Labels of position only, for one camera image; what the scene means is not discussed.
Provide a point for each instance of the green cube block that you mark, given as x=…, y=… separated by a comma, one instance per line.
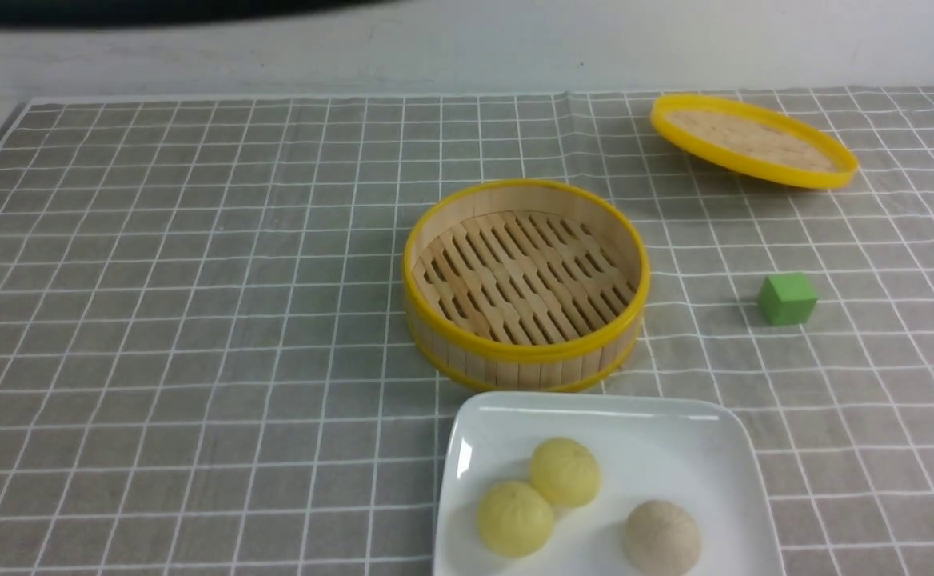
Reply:
x=787, y=299

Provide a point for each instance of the white steamed bun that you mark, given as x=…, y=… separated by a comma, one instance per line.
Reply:
x=662, y=538

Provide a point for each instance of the white square plate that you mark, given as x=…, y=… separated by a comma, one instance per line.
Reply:
x=695, y=454

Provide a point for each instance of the grey checked tablecloth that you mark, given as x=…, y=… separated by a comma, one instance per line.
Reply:
x=204, y=361

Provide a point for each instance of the yellow rimmed bamboo steamer lid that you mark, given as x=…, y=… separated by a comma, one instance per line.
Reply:
x=753, y=141

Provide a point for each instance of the bamboo steamer basket yellow rim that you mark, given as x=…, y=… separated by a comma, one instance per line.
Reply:
x=525, y=285

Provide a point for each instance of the yellow steamed bun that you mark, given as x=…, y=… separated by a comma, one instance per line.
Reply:
x=514, y=520
x=565, y=472

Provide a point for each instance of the yellow steamed bun on plate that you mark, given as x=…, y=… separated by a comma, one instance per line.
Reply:
x=514, y=520

